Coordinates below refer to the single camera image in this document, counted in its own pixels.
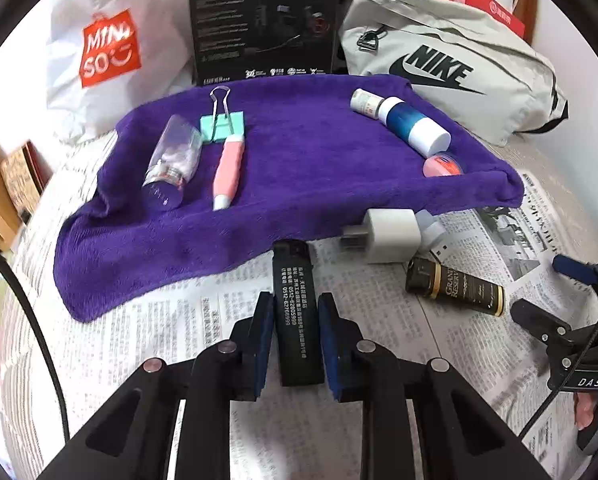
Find pink white tube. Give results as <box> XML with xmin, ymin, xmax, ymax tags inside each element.
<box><xmin>212</xmin><ymin>135</ymin><xmax>246</xmax><ymax>212</ymax></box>

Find grey waist bag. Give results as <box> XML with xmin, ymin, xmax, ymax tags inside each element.
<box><xmin>339</xmin><ymin>0</ymin><xmax>570</xmax><ymax>147</ymax></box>

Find brown wooden frame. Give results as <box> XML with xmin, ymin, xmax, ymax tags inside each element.
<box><xmin>514</xmin><ymin>0</ymin><xmax>540</xmax><ymax>46</ymax></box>

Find brown patterned box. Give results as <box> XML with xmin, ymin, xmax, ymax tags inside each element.
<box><xmin>0</xmin><ymin>142</ymin><xmax>54</xmax><ymax>216</ymax></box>

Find clear small bottle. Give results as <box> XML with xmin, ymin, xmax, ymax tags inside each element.
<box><xmin>141</xmin><ymin>114</ymin><xmax>203</xmax><ymax>211</ymax></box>

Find black headphone box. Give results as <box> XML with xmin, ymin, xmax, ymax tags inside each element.
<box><xmin>186</xmin><ymin>0</ymin><xmax>342</xmax><ymax>87</ymax></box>

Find green binder clip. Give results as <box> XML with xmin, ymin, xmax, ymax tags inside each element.
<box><xmin>200</xmin><ymin>86</ymin><xmax>247</xmax><ymax>143</ymax></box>

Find black gold tube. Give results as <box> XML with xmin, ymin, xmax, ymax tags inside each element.
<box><xmin>405</xmin><ymin>257</ymin><xmax>506</xmax><ymax>317</ymax></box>

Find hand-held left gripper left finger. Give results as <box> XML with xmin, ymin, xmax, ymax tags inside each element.
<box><xmin>36</xmin><ymin>291</ymin><xmax>277</xmax><ymax>480</ymax></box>

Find purple towel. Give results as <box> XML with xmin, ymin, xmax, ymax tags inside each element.
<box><xmin>54</xmin><ymin>74</ymin><xmax>524</xmax><ymax>323</ymax></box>

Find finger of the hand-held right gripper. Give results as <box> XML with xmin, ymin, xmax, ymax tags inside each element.
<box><xmin>552</xmin><ymin>254</ymin><xmax>598</xmax><ymax>296</ymax></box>
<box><xmin>510</xmin><ymin>299</ymin><xmax>574</xmax><ymax>348</ymax></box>

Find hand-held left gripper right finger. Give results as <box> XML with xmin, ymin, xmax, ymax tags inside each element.
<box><xmin>318</xmin><ymin>292</ymin><xmax>552</xmax><ymax>480</ymax></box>

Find white usb charger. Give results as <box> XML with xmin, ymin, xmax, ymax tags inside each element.
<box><xmin>341</xmin><ymin>208</ymin><xmax>423</xmax><ymax>265</ymax></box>

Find small white pill bottle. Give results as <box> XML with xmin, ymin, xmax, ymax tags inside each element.
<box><xmin>350</xmin><ymin>88</ymin><xmax>386</xmax><ymax>120</ymax></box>

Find newspaper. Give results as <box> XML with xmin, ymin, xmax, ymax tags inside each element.
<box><xmin>169</xmin><ymin>175</ymin><xmax>598</xmax><ymax>480</ymax></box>

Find white plastic bag red logo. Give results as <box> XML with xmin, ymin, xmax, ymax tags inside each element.
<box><xmin>46</xmin><ymin>0</ymin><xmax>200</xmax><ymax>143</ymax></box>

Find blue white bottle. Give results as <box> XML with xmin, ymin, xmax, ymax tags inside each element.
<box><xmin>377</xmin><ymin>96</ymin><xmax>452</xmax><ymax>157</ymax></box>

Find black lighter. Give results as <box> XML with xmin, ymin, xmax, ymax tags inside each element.
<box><xmin>271</xmin><ymin>241</ymin><xmax>326</xmax><ymax>387</ymax></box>

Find person's right hand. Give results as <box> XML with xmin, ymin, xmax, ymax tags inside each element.
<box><xmin>574</xmin><ymin>392</ymin><xmax>598</xmax><ymax>428</ymax></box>

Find black cable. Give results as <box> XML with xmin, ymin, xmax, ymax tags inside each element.
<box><xmin>0</xmin><ymin>237</ymin><xmax>74</xmax><ymax>448</ymax></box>
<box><xmin>519</xmin><ymin>292</ymin><xmax>598</xmax><ymax>438</ymax></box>

